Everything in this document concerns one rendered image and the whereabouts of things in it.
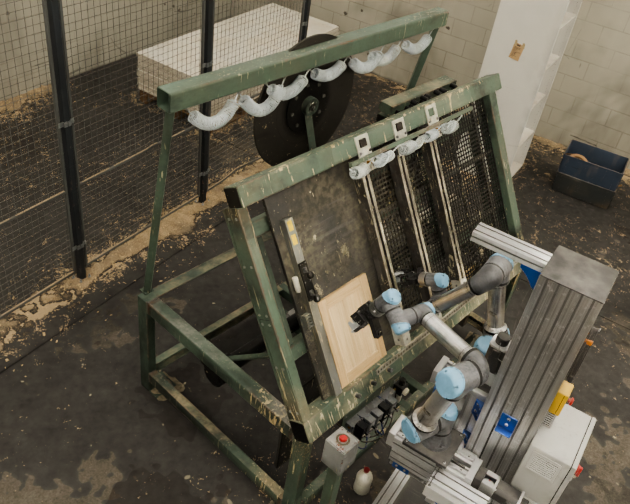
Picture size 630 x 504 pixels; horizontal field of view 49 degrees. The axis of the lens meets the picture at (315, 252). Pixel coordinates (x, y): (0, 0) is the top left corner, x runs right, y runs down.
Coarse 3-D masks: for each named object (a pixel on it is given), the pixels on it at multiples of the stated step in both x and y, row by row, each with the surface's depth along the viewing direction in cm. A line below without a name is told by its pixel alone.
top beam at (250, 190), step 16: (480, 80) 420; (496, 80) 430; (448, 96) 396; (464, 96) 407; (480, 96) 418; (400, 112) 379; (416, 112) 376; (432, 112) 386; (448, 112) 397; (368, 128) 353; (384, 128) 359; (336, 144) 335; (352, 144) 342; (288, 160) 324; (304, 160) 320; (320, 160) 328; (336, 160) 335; (256, 176) 305; (272, 176) 307; (288, 176) 314; (304, 176) 321; (224, 192) 301; (240, 192) 296; (256, 192) 302; (272, 192) 308
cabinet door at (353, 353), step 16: (352, 288) 357; (368, 288) 366; (320, 304) 341; (336, 304) 350; (352, 304) 358; (336, 320) 350; (336, 336) 350; (352, 336) 358; (368, 336) 367; (336, 352) 350; (352, 352) 359; (368, 352) 367; (384, 352) 376; (336, 368) 351; (352, 368) 359; (368, 368) 367
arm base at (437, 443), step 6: (450, 432) 311; (432, 438) 310; (438, 438) 309; (444, 438) 310; (450, 438) 314; (426, 444) 312; (432, 444) 311; (438, 444) 310; (444, 444) 311; (432, 450) 312; (438, 450) 312; (444, 450) 314
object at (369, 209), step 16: (368, 144) 349; (352, 160) 352; (368, 160) 350; (384, 160) 340; (368, 176) 355; (368, 192) 356; (368, 208) 358; (368, 224) 362; (368, 240) 367; (384, 240) 365; (384, 256) 366; (384, 272) 368; (384, 288) 373; (400, 304) 376; (400, 336) 379
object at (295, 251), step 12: (288, 228) 323; (288, 240) 325; (300, 252) 328; (300, 276) 329; (312, 312) 335; (324, 336) 341; (324, 348) 341; (324, 360) 343; (324, 372) 347; (336, 372) 348; (336, 384) 348; (336, 396) 348
